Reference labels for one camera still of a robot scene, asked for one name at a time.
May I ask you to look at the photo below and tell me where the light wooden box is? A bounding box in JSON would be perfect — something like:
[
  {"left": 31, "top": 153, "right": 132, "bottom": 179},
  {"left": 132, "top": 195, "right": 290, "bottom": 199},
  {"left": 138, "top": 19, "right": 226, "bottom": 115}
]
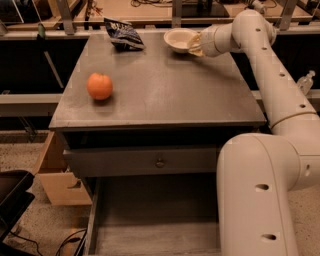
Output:
[{"left": 33, "top": 132, "right": 92, "bottom": 206}]

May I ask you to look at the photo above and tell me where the clear plastic bottle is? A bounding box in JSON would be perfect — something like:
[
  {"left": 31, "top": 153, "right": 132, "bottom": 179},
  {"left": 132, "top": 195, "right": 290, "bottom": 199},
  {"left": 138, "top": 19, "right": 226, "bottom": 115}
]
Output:
[{"left": 297, "top": 70, "right": 315, "bottom": 95}]

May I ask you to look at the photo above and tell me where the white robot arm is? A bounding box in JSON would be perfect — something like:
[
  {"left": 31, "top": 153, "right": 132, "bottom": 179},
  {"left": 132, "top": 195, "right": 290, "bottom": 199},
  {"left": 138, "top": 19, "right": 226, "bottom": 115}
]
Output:
[{"left": 189, "top": 10, "right": 320, "bottom": 256}]

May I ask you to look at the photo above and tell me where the white power adapter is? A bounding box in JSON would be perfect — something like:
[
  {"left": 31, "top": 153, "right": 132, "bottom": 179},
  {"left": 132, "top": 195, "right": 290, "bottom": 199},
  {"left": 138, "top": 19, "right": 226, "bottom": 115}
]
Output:
[{"left": 248, "top": 0, "right": 266, "bottom": 14}]

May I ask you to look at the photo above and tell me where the long grey metal rail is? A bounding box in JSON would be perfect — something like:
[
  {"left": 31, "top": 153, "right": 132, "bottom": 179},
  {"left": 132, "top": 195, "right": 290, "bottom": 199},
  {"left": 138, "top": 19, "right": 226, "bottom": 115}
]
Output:
[{"left": 0, "top": 94, "right": 62, "bottom": 117}]

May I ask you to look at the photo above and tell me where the black bin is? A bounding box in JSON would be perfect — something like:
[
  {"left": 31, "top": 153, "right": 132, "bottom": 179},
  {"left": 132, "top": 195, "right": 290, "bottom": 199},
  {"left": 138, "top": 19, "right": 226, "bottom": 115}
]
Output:
[{"left": 0, "top": 170, "right": 35, "bottom": 241}]

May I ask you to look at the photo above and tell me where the round metal drawer knob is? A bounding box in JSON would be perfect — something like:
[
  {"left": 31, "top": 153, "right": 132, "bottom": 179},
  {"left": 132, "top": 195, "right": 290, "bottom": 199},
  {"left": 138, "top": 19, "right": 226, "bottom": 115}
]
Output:
[{"left": 155, "top": 158, "right": 165, "bottom": 168}]

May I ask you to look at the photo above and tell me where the grey wooden drawer cabinet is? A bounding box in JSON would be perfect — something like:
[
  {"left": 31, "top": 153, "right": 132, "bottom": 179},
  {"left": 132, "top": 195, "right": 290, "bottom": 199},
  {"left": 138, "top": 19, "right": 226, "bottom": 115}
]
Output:
[{"left": 48, "top": 31, "right": 267, "bottom": 256}]

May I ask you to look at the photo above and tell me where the blue chip bag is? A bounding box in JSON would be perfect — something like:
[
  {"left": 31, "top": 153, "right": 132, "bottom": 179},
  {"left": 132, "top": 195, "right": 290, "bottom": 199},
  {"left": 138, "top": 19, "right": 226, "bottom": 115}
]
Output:
[{"left": 104, "top": 18, "right": 145, "bottom": 51}]

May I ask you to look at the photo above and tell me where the white paper bowl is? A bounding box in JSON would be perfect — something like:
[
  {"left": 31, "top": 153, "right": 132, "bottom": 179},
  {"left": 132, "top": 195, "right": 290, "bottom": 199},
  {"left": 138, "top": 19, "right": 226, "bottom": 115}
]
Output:
[{"left": 164, "top": 28, "right": 197, "bottom": 54}]

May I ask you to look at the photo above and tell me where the black monitor base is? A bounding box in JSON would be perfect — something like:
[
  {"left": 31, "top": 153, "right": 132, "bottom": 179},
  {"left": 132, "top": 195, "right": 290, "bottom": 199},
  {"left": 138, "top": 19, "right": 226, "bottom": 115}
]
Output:
[{"left": 182, "top": 0, "right": 229, "bottom": 18}]

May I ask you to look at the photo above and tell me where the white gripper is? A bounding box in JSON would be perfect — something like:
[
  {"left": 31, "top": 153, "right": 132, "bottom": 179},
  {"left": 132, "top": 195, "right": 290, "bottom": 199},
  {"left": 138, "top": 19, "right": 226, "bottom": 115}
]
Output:
[{"left": 187, "top": 24, "right": 241, "bottom": 57}]

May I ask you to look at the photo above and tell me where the grey middle drawer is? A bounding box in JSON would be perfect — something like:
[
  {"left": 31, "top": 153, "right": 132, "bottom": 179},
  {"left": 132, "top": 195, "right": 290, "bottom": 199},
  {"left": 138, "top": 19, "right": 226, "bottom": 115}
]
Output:
[{"left": 63, "top": 145, "right": 218, "bottom": 178}]

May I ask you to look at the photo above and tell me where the black floor cable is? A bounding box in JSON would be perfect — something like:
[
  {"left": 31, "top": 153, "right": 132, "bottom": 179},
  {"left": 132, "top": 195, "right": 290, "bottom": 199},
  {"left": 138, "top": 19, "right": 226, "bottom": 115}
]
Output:
[{"left": 9, "top": 228, "right": 88, "bottom": 256}]

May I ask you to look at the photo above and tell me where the grey open bottom drawer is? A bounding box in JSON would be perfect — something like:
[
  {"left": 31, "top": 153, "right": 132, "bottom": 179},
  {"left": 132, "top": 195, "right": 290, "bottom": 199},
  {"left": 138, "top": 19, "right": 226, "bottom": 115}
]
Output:
[{"left": 84, "top": 173, "right": 221, "bottom": 256}]

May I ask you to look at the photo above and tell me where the orange fruit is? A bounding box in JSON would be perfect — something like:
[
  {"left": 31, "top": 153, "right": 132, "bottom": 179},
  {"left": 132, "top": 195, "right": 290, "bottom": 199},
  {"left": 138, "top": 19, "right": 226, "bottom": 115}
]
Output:
[{"left": 86, "top": 73, "right": 113, "bottom": 100}]

